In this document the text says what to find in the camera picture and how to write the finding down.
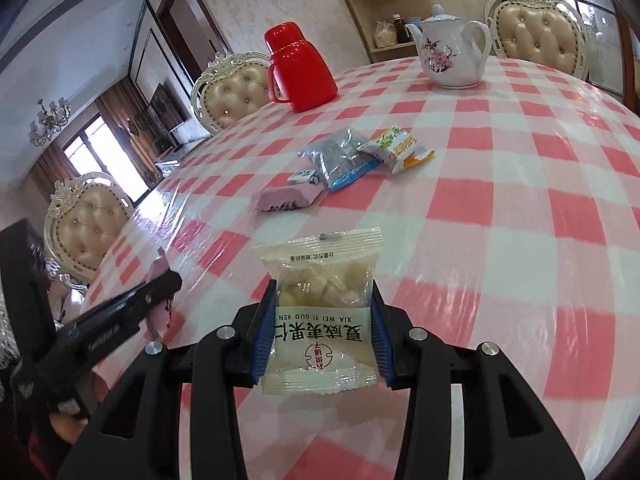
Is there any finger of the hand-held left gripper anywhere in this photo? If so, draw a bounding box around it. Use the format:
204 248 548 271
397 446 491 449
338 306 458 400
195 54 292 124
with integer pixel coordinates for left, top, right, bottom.
79 270 183 334
64 304 152 362

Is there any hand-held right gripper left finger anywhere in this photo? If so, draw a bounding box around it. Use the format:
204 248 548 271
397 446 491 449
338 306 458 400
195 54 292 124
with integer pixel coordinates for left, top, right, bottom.
59 279 279 480

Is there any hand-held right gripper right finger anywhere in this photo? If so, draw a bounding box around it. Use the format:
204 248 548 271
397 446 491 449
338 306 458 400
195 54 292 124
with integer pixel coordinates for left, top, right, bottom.
370 280 586 480

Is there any pink snack packet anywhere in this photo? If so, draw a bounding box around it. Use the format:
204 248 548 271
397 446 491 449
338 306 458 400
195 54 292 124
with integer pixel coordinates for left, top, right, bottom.
140 255 176 341
251 183 326 213

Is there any clear nut packet white label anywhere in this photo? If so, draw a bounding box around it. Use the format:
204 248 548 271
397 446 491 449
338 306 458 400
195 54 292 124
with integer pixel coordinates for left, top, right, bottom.
252 226 383 396

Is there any person's left hand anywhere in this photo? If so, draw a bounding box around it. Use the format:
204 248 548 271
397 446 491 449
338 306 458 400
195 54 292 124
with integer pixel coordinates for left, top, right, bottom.
50 375 108 442

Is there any cream tufted ornate chair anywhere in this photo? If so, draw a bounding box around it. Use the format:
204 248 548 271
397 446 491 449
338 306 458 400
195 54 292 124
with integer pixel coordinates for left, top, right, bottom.
42 171 133 306
190 51 281 135
484 0 590 81

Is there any white television cabinet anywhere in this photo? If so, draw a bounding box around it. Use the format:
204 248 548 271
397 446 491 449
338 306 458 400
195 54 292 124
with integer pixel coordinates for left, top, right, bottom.
155 152 183 178

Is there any bright window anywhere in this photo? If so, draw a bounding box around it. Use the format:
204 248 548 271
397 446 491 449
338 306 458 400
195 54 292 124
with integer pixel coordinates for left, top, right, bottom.
62 115 151 201

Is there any brown curtain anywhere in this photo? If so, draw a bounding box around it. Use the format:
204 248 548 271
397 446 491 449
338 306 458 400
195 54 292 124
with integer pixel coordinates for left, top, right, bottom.
95 77 166 181

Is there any pink white checkered tablecloth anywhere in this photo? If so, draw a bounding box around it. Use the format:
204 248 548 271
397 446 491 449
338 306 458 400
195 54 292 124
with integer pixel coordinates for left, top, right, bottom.
82 55 640 480

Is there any flat screen television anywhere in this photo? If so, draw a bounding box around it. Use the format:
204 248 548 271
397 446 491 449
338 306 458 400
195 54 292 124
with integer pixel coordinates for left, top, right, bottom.
150 82 187 133

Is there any silver grey snack packet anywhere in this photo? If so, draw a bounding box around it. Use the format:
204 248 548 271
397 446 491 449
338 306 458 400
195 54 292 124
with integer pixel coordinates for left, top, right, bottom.
297 127 383 192

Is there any white orange flower packet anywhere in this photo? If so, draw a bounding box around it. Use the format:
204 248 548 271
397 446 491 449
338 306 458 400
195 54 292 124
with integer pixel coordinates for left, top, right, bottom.
357 126 435 175

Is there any crystal chandelier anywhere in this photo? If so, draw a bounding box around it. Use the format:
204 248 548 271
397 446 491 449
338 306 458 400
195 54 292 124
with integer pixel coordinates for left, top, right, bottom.
27 99 72 147

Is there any red thermos jug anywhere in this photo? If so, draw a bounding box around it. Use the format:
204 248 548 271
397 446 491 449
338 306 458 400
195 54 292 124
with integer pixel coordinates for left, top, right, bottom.
264 21 339 113

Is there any white floral teapot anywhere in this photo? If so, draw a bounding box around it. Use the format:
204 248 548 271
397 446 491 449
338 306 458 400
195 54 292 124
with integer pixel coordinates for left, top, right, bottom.
404 4 493 90

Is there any pale food bag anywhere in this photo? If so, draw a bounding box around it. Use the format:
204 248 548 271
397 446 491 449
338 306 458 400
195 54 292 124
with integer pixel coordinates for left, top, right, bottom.
374 20 398 50

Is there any wooden corner shelf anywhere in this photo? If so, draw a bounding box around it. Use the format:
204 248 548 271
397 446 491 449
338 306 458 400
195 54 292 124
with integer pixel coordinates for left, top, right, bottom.
338 0 426 65

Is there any wooden framed glass door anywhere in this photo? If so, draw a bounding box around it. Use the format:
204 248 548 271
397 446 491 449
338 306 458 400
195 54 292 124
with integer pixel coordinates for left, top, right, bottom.
570 0 640 106

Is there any large framed wall panel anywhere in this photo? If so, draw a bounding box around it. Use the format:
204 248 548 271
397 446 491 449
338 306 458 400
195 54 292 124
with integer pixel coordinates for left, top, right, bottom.
129 0 196 111

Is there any wooden door frame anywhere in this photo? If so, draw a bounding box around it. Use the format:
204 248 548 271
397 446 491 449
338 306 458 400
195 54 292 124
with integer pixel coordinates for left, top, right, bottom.
156 0 231 91

